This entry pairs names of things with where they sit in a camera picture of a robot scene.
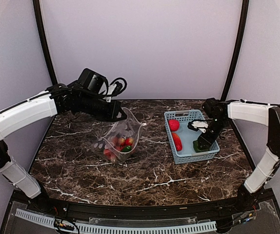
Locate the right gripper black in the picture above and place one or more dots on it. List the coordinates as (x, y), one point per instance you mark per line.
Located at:
(207, 141)

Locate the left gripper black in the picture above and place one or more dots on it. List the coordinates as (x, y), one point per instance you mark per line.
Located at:
(112, 114)

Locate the green toy lime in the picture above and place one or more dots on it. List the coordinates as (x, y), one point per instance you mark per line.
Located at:
(197, 148)

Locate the red toy berry bunch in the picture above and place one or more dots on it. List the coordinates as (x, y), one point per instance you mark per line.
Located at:
(112, 151)

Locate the clear dotted zip top bag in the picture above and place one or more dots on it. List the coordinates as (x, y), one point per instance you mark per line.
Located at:
(129, 127)

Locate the green toy cucumber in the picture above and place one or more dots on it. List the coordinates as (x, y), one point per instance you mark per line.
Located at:
(126, 149)

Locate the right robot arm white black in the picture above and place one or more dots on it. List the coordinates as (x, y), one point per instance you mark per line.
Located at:
(267, 115)

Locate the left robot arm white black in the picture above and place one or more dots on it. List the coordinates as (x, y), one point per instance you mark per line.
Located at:
(49, 103)

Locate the light blue plastic basket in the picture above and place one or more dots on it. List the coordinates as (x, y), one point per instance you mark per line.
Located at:
(187, 137)

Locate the red toy chili pepper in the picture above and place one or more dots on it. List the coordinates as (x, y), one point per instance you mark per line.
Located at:
(177, 141)

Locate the red round toy fruit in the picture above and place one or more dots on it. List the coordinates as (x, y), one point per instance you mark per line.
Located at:
(174, 125)

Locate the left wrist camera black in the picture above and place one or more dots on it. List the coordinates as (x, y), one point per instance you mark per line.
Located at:
(91, 80)

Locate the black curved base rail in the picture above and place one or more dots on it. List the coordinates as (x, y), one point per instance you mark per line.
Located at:
(261, 218)

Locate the white slotted cable duct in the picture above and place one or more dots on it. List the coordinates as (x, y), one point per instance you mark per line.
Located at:
(119, 226)

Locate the black left frame post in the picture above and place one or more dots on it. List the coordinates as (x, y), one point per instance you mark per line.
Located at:
(43, 41)

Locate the black frame post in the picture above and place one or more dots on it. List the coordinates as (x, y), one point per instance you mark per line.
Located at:
(236, 51)
(43, 41)

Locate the black right frame post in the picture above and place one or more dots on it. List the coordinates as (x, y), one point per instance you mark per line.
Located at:
(236, 51)

